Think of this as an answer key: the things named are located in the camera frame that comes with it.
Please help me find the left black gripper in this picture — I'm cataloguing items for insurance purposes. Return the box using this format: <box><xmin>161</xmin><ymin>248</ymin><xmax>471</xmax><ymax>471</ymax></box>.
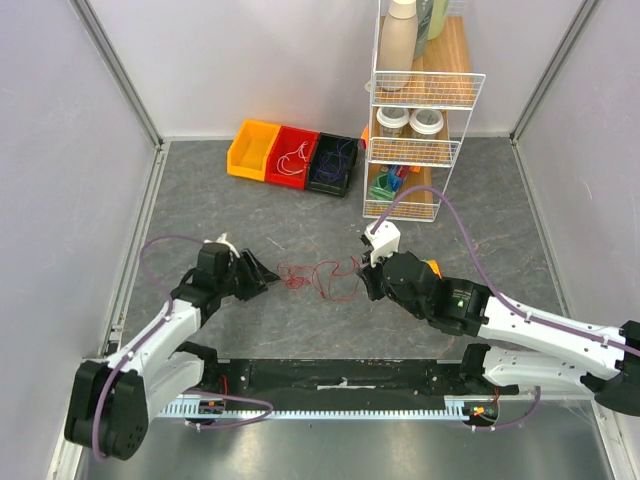
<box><xmin>217</xmin><ymin>248</ymin><xmax>281</xmax><ymax>303</ymax></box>

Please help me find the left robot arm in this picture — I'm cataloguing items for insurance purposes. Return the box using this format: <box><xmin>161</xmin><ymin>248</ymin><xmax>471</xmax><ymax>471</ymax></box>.
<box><xmin>64</xmin><ymin>240</ymin><xmax>280</xmax><ymax>460</ymax></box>

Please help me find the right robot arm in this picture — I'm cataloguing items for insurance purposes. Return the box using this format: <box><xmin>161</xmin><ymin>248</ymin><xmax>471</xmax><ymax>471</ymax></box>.
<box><xmin>358</xmin><ymin>251</ymin><xmax>639</xmax><ymax>416</ymax></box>

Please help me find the orange green sponge pack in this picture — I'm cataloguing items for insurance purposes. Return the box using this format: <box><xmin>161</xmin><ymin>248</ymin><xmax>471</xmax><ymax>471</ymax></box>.
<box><xmin>424</xmin><ymin>259</ymin><xmax>442</xmax><ymax>278</ymax></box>

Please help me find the blue red packet on shelf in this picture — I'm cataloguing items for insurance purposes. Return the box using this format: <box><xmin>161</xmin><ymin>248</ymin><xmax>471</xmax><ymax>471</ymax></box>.
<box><xmin>387</xmin><ymin>164</ymin><xmax>421</xmax><ymax>181</ymax></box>

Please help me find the red storage bin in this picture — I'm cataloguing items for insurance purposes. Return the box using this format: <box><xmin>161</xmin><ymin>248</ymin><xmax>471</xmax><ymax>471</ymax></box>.
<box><xmin>265</xmin><ymin>126</ymin><xmax>319</xmax><ymax>190</ymax></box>

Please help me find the yellow storage bin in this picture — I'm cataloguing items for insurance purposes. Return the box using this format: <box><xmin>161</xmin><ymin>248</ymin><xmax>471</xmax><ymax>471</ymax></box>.
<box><xmin>227</xmin><ymin>119</ymin><xmax>281</xmax><ymax>182</ymax></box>

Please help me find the black storage bin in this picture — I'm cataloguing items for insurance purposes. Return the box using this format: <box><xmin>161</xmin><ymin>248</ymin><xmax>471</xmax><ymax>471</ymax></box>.
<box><xmin>305</xmin><ymin>132</ymin><xmax>359</xmax><ymax>198</ymax></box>

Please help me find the left paper cup with lid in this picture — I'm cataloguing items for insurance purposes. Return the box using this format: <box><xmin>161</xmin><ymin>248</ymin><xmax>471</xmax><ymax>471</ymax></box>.
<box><xmin>376</xmin><ymin>106</ymin><xmax>410</xmax><ymax>138</ymax></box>

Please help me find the beige bottle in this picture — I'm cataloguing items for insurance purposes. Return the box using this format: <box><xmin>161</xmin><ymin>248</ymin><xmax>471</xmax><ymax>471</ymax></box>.
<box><xmin>376</xmin><ymin>0</ymin><xmax>418</xmax><ymax>92</ymax></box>

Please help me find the grey-green bottle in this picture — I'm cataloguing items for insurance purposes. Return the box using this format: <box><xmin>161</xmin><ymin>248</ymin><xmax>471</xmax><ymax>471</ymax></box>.
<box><xmin>413</xmin><ymin>0</ymin><xmax>435</xmax><ymax>60</ymax></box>

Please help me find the light green bottle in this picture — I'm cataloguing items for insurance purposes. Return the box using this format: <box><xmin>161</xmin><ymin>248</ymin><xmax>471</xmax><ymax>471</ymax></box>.
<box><xmin>427</xmin><ymin>0</ymin><xmax>450</xmax><ymax>40</ymax></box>

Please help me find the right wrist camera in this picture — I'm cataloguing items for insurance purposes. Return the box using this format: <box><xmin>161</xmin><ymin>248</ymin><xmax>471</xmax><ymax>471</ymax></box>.
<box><xmin>361</xmin><ymin>220</ymin><xmax>401</xmax><ymax>267</ymax></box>

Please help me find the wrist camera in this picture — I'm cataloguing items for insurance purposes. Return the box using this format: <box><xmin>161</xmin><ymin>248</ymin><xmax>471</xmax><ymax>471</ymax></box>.
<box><xmin>203</xmin><ymin>232</ymin><xmax>240</xmax><ymax>258</ymax></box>
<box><xmin>361</xmin><ymin>220</ymin><xmax>401</xmax><ymax>267</ymax></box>

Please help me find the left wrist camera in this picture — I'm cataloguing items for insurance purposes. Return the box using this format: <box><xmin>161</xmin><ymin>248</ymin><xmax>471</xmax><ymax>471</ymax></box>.
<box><xmin>203</xmin><ymin>232</ymin><xmax>240</xmax><ymax>258</ymax></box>

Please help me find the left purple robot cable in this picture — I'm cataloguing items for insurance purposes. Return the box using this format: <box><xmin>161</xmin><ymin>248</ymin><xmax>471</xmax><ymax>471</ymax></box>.
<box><xmin>92</xmin><ymin>234</ymin><xmax>275</xmax><ymax>461</ymax></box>

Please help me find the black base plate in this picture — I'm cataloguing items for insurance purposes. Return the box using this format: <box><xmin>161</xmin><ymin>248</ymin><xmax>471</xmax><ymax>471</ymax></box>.
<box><xmin>187</xmin><ymin>359</ymin><xmax>519</xmax><ymax>412</ymax></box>

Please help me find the slotted cable duct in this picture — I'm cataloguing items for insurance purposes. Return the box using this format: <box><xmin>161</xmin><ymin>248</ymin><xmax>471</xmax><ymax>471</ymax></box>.
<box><xmin>157</xmin><ymin>395</ymin><xmax>497</xmax><ymax>422</ymax></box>

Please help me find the white wire shelf rack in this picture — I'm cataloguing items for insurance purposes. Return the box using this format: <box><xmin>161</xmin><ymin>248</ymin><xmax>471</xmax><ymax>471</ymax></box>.
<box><xmin>362</xmin><ymin>1</ymin><xmax>486</xmax><ymax>222</ymax></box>

